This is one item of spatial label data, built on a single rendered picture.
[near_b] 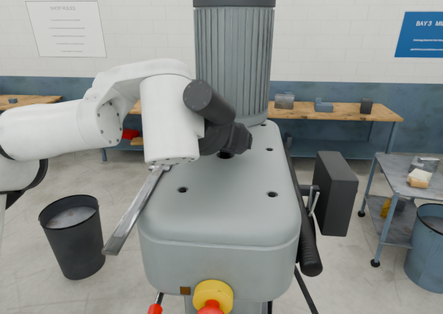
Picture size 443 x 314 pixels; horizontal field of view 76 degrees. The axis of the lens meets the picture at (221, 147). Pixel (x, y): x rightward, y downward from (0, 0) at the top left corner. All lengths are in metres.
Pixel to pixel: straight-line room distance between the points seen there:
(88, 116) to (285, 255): 0.32
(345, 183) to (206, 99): 0.65
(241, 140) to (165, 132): 0.21
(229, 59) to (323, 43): 4.22
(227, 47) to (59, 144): 0.43
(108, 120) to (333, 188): 0.67
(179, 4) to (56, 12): 2.00
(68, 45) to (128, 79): 5.25
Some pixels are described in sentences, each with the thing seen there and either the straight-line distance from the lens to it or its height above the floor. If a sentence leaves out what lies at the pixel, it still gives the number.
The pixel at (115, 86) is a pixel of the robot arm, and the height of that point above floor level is 2.07.
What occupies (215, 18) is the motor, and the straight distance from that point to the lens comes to 0.69.
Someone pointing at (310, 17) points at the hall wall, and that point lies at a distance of 4.80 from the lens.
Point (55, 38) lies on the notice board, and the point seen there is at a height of 1.82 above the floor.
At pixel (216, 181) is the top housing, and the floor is 1.89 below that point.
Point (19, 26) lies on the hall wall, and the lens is 6.03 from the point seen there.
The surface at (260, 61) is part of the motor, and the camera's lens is 0.71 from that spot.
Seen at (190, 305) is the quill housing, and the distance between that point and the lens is 0.77.
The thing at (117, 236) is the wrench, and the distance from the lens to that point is 0.39.
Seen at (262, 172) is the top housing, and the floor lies 1.89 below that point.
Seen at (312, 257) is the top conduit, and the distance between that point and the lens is 0.49.
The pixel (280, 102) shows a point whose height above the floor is 0.98.
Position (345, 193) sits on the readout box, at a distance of 0.91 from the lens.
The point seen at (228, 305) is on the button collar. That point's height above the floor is 1.76.
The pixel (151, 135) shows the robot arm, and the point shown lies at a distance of 0.33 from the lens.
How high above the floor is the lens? 2.15
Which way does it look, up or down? 25 degrees down
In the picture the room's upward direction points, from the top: straight up
